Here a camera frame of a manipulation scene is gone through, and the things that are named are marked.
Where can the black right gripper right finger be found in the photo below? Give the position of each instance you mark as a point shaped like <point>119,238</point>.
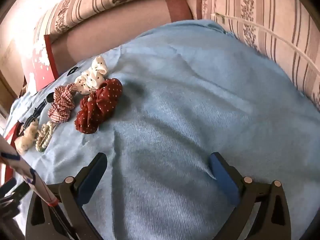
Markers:
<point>273,218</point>

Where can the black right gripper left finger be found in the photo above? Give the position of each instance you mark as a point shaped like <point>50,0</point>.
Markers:
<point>73,193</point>

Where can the red plaid scrunchie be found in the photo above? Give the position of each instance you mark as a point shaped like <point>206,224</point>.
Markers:
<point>62,104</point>

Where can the dark red dotted scrunchie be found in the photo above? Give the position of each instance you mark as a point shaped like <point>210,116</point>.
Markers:
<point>98,106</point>

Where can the white black-dotted scrunchie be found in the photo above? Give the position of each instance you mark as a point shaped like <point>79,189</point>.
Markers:
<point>90,80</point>

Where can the cream sheer dotted scrunchie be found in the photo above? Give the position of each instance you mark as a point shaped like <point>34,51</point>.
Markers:
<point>25,142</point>

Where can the white blue patterned sleeve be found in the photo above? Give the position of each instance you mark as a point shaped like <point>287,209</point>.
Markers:
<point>11,158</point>

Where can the red floral box lid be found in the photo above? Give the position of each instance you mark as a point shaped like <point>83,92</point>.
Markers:
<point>40,68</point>

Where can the light blue blanket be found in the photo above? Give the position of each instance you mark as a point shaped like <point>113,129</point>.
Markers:
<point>190,89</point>

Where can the striped floral side pillow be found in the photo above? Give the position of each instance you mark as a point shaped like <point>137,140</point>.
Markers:
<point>282,30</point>

